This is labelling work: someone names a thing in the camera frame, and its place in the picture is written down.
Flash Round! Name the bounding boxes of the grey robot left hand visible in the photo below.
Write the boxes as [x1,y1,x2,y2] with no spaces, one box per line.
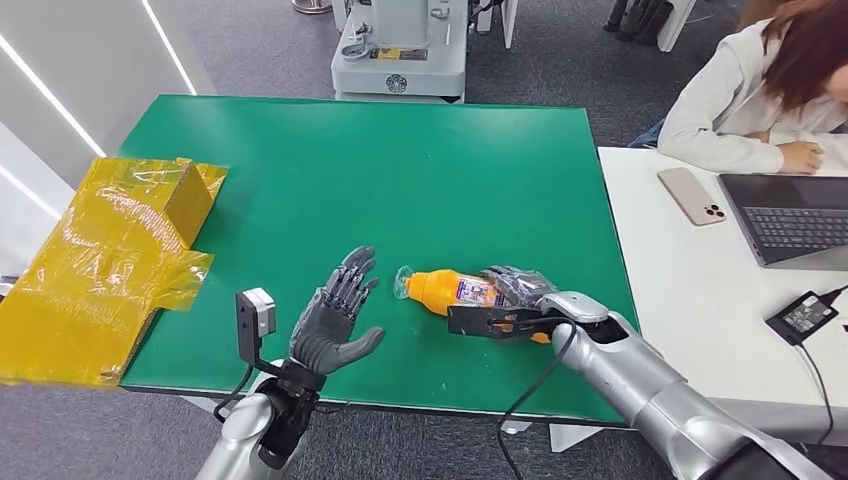
[284,246,386,393]

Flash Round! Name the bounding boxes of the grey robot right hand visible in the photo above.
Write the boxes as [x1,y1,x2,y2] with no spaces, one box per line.
[480,265,561,310]

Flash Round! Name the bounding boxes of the orange detergent bottle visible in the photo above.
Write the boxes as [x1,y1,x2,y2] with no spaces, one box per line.
[393,266,554,346]

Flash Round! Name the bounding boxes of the green table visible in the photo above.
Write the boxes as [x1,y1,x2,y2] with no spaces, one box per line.
[119,94,641,425]

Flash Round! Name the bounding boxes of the white desk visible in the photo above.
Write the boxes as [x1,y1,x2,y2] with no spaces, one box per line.
[597,146,848,446]

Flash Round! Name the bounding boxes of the beige smartphone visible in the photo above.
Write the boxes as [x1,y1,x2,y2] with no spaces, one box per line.
[657,167,727,228]

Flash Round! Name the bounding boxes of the yellow taped cardboard box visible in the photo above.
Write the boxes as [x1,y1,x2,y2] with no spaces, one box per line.
[0,156,230,387]

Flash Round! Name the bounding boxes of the grey machine base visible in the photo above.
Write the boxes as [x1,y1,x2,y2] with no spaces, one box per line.
[331,0,470,105]

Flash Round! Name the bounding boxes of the white furniture leg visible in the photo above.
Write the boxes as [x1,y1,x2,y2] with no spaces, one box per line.
[476,0,520,51]

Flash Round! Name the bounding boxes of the grey laptop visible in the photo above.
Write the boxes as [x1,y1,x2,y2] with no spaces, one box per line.
[717,173,848,272]

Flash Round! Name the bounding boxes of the black power adapter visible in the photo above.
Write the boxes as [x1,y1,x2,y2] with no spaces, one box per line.
[765,290,839,346]

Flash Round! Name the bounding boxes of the white furniture panel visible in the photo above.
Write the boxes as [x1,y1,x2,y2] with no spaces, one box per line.
[655,0,698,55]

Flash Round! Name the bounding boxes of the person's hand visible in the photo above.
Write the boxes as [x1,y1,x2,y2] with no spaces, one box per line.
[778,140,827,175]

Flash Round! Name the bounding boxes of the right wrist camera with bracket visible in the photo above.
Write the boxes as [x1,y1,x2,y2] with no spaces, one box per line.
[447,304,566,343]

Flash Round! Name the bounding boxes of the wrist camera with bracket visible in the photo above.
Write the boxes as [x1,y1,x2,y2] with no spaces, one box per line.
[447,304,566,343]
[235,287,293,380]

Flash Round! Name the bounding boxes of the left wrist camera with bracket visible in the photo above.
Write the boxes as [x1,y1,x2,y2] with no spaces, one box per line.
[235,287,293,380]

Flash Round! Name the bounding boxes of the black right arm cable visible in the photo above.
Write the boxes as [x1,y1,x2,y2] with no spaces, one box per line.
[495,316,579,480]

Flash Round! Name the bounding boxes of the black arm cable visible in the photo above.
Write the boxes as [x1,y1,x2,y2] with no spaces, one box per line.
[495,316,579,480]
[212,360,257,425]

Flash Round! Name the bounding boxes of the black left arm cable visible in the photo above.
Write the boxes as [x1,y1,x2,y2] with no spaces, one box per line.
[212,360,257,425]

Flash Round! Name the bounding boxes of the black adapter cable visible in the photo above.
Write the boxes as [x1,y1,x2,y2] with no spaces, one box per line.
[793,284,848,448]

